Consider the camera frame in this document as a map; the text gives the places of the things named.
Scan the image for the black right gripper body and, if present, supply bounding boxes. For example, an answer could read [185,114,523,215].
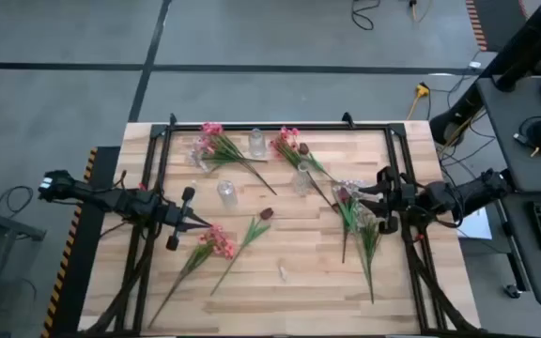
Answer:
[376,165,418,236]

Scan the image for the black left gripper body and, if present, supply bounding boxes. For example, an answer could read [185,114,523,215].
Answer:
[159,186,197,252]

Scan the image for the pink artificial flower bunch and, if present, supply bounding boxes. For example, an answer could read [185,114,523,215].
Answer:
[198,121,279,196]
[147,223,238,329]
[270,126,340,183]

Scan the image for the diamond-cut cylindrical glass vase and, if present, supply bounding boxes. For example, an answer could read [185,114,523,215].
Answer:
[217,180,239,210]

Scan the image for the conical glass vase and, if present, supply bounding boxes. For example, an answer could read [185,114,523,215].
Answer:
[291,161,312,197]

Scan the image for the ribbed glass bottle vase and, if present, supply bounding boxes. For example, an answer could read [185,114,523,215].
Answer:
[248,129,267,159]

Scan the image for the white paper sheet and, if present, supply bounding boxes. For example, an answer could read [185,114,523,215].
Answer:
[456,206,494,241]

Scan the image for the grey desk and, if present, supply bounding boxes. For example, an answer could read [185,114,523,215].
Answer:
[498,191,541,307]
[475,74,541,194]

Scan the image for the black pole on desk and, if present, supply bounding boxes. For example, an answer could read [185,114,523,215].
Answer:
[493,35,541,93]

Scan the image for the black tower fan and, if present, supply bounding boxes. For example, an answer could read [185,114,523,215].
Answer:
[428,0,541,146]

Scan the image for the dark floor mat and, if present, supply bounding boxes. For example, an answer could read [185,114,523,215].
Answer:
[474,0,530,51]

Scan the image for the black metal table frame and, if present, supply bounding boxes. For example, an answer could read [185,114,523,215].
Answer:
[77,112,483,338]

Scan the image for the yellow plug with cable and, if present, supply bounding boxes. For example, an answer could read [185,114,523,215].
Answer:
[406,82,431,121]

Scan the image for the black floor cable loop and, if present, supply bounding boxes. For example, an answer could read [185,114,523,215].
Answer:
[0,185,35,217]

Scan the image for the yellow floor cable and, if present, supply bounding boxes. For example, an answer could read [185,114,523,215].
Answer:
[409,0,434,23]

